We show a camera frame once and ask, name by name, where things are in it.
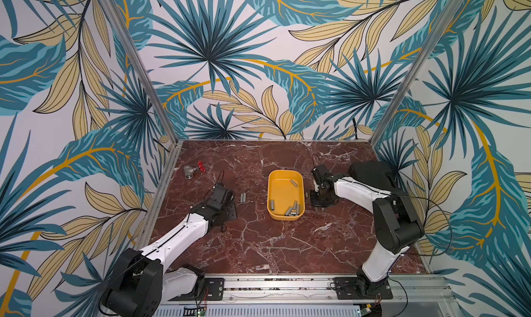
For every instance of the yellow plastic storage tray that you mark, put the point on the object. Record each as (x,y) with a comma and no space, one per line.
(284,193)

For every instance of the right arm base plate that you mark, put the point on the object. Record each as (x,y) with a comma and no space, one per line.
(354,288)

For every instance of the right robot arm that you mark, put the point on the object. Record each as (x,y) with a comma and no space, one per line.
(396,222)

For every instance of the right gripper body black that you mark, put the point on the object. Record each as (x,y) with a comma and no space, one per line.
(317,198)

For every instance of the black plastic tool case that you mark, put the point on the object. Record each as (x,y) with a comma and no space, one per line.
(373,182)

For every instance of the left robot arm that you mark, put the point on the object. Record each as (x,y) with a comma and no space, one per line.
(141,280)

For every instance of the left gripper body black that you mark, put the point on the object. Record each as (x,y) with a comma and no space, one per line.
(229,212)

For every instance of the steel socket in tray front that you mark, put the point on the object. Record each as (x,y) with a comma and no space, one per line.
(294,210)

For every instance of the aluminium front rail frame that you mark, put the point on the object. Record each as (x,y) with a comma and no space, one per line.
(313,295)

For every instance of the metal valve red handle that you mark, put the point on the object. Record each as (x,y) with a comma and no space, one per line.
(189,170)

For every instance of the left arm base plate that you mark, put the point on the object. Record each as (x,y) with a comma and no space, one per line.
(210,289)

